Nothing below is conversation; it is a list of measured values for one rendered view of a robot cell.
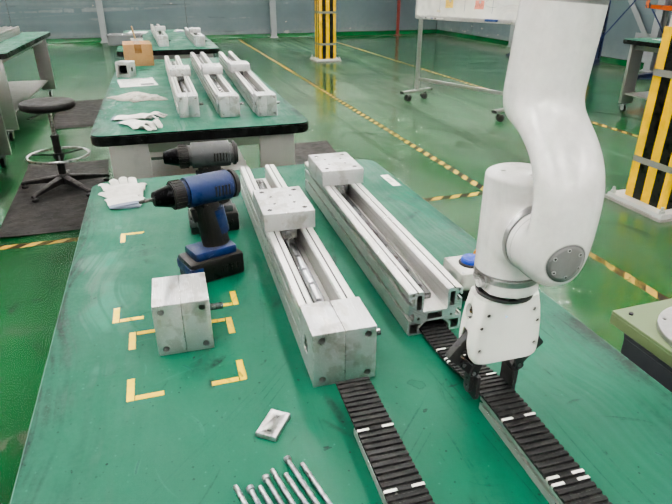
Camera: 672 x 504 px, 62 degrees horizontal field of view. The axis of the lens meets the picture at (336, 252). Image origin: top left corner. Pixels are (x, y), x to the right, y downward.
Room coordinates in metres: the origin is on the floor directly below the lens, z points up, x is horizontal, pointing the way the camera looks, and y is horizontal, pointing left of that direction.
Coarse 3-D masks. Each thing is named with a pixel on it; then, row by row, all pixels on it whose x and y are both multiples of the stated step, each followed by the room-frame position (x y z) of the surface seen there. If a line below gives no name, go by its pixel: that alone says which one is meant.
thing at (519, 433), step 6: (522, 426) 0.56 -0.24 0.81; (528, 426) 0.56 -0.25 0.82; (534, 426) 0.56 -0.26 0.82; (540, 426) 0.56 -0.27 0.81; (510, 432) 0.55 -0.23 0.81; (516, 432) 0.55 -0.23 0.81; (522, 432) 0.55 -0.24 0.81; (528, 432) 0.55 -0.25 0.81; (534, 432) 0.55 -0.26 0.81; (540, 432) 0.55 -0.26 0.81; (546, 432) 0.55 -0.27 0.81; (516, 438) 0.54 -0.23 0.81; (522, 438) 0.54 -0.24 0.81
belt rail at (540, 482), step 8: (480, 408) 0.63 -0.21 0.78; (488, 408) 0.61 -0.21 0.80; (488, 416) 0.61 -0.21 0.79; (496, 416) 0.59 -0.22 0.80; (496, 424) 0.59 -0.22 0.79; (504, 432) 0.57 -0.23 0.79; (504, 440) 0.57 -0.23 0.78; (512, 440) 0.55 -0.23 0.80; (512, 448) 0.55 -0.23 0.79; (520, 448) 0.53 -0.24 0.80; (520, 456) 0.53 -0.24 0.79; (520, 464) 0.53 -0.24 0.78; (528, 464) 0.52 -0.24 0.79; (528, 472) 0.51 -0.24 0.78; (536, 472) 0.50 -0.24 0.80; (536, 480) 0.50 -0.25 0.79; (544, 480) 0.48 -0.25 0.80; (544, 488) 0.48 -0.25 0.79; (544, 496) 0.48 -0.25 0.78; (552, 496) 0.47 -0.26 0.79
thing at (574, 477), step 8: (568, 472) 0.48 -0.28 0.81; (576, 472) 0.48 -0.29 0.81; (584, 472) 0.48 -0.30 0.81; (552, 480) 0.47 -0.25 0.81; (560, 480) 0.47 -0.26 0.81; (568, 480) 0.47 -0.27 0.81; (576, 480) 0.47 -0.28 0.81; (584, 480) 0.47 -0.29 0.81; (552, 488) 0.46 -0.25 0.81; (560, 488) 0.46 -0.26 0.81
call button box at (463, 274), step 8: (456, 256) 1.01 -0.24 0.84; (448, 264) 0.99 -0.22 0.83; (456, 264) 0.98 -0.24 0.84; (464, 264) 0.97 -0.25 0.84; (456, 272) 0.95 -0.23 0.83; (464, 272) 0.94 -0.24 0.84; (472, 272) 0.94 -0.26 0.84; (456, 280) 0.95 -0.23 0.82; (464, 280) 0.93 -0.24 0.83; (472, 280) 0.94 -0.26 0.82; (464, 288) 0.93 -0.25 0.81; (464, 296) 0.93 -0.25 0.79
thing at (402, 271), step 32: (320, 192) 1.41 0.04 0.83; (352, 192) 1.38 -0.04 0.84; (352, 224) 1.13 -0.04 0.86; (384, 224) 1.14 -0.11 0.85; (384, 256) 0.96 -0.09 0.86; (416, 256) 0.97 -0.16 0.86; (384, 288) 0.93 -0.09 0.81; (416, 288) 0.84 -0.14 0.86; (448, 288) 0.84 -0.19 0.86; (416, 320) 0.82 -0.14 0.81; (448, 320) 0.84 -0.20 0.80
